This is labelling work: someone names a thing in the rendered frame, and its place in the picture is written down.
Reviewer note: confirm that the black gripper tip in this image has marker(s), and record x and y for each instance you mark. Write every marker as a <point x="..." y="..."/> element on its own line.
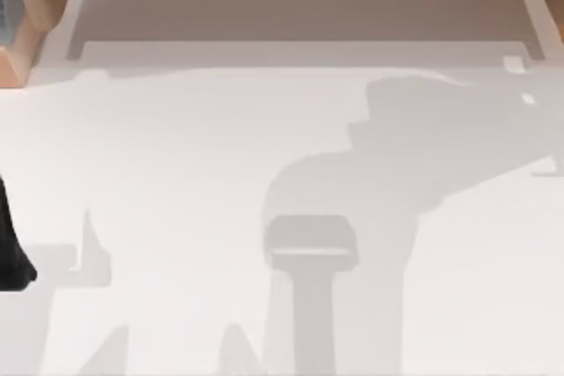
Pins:
<point x="12" y="257"/>

